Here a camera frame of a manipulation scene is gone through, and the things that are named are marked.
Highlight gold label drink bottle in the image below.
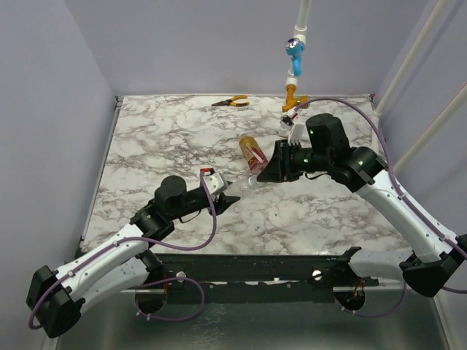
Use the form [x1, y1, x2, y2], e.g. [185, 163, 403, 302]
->
[239, 134, 269, 174]

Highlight clear plastic bottle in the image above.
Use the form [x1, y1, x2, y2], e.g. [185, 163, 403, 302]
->
[225, 175, 266, 195]

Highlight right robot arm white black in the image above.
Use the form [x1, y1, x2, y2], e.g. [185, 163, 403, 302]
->
[258, 113, 466, 298]

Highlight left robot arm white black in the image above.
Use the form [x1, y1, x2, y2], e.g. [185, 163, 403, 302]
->
[26, 168, 240, 338]

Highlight orange brass faucet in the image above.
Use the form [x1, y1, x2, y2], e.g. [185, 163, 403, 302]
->
[282, 84, 309, 112]

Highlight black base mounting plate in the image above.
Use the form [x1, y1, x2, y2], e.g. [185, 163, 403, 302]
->
[134, 253, 379, 315]

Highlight blue plastic faucet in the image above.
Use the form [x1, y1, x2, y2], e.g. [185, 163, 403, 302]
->
[285, 38, 305, 77]

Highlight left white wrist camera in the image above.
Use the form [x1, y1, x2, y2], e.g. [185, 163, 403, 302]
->
[202, 172, 229, 196]

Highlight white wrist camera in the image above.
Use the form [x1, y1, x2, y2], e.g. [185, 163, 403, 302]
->
[279, 115, 305, 145]
[202, 172, 229, 196]

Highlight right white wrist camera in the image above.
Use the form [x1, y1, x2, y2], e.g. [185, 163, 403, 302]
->
[279, 115, 305, 145]

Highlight yellow handled pliers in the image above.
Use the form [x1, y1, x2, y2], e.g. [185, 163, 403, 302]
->
[212, 95, 250, 107]

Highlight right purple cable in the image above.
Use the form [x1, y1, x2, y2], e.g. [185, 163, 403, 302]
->
[291, 97, 467, 317]

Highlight purple cable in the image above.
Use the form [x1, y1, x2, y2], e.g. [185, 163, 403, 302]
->
[28, 171, 220, 331]
[291, 97, 467, 317]

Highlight white PVC pipe frame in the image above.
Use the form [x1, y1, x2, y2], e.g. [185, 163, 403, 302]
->
[298, 1, 466, 162]

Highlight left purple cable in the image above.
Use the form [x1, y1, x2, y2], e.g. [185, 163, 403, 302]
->
[28, 171, 220, 331]

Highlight aluminium rail frame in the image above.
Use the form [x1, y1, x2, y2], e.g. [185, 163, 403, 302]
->
[39, 96, 444, 350]

